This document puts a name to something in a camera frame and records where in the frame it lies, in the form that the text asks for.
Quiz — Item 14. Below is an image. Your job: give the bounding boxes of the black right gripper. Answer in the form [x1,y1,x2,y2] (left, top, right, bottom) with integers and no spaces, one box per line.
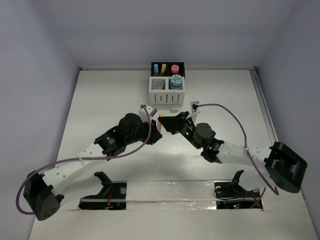
[157,113,201,151]

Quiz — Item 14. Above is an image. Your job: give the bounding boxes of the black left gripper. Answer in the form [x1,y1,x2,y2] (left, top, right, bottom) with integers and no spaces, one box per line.
[124,115,162,145]

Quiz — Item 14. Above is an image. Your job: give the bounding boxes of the clear jar of paperclips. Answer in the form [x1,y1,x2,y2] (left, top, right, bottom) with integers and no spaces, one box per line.
[151,79,165,90]

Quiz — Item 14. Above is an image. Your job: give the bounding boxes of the pink-capped tube of crayons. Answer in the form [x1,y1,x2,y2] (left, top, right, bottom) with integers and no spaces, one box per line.
[170,64,180,75]

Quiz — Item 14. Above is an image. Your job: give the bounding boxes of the yellow marker cap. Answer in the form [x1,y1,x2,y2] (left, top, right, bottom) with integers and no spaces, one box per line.
[160,63,167,75]

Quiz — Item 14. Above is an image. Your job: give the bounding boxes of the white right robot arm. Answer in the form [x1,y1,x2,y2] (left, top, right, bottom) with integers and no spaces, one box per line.
[158,111,308,196]

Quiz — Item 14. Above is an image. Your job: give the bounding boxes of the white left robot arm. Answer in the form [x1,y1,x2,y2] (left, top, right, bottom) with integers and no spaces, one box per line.
[15,106,162,221]

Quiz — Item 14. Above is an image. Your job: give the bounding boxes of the green marker cap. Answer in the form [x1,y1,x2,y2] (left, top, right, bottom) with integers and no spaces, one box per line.
[170,107,179,113]

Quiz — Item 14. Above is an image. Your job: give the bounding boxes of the white slotted organizer box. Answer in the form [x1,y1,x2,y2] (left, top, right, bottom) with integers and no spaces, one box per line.
[148,76,186,107]

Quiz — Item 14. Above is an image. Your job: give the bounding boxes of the black slotted organizer box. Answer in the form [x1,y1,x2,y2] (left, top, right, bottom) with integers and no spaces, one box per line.
[150,61,186,77]

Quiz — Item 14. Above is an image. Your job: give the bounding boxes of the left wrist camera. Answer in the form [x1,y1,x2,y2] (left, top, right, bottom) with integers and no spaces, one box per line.
[138,105,158,122]

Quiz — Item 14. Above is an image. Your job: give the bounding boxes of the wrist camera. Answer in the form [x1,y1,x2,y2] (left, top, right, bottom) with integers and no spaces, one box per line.
[138,105,158,122]
[189,101,201,123]

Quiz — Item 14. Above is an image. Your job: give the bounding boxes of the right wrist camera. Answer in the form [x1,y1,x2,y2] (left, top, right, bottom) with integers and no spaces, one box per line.
[189,101,201,123]

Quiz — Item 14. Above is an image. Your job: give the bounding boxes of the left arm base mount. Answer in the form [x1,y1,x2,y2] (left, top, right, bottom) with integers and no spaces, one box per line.
[78,171,127,210]

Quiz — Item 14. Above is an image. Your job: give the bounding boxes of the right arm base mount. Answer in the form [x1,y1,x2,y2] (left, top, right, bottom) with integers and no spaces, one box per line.
[213,170,263,210]

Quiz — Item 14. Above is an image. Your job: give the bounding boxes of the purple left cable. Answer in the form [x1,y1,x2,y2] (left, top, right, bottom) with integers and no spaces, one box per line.
[15,106,152,216]

